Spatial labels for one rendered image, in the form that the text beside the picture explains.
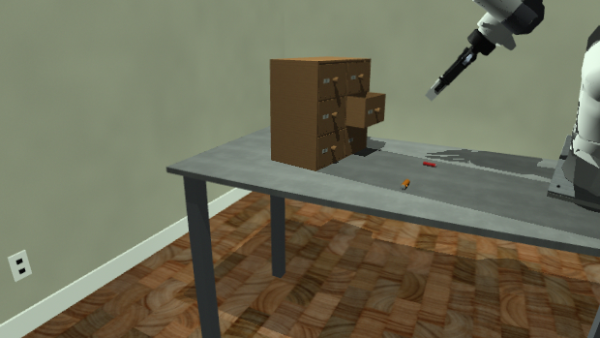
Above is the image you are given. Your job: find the brown wooden drawer front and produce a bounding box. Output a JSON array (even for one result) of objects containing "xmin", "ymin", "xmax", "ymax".
[
  {"xmin": 318, "ymin": 62, "xmax": 346, "ymax": 99},
  {"xmin": 346, "ymin": 61, "xmax": 370, "ymax": 93},
  {"xmin": 345, "ymin": 92, "xmax": 385, "ymax": 128},
  {"xmin": 317, "ymin": 96, "xmax": 345, "ymax": 135},
  {"xmin": 317, "ymin": 129, "xmax": 344, "ymax": 169},
  {"xmin": 345, "ymin": 126, "xmax": 367, "ymax": 156}
]

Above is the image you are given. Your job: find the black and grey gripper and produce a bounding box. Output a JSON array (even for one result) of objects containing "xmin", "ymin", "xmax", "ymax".
[{"xmin": 425, "ymin": 29, "xmax": 495, "ymax": 101}]

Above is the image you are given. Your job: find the orange battery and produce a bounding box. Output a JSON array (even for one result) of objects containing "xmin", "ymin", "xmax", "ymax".
[{"xmin": 400, "ymin": 179, "xmax": 410, "ymax": 190}]

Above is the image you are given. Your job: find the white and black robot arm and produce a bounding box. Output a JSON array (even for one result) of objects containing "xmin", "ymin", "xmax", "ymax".
[{"xmin": 472, "ymin": 0, "xmax": 600, "ymax": 197}]

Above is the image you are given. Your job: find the brown chest of drawers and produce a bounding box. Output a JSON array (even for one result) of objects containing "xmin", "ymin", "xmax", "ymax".
[{"xmin": 270, "ymin": 57, "xmax": 371, "ymax": 171}]

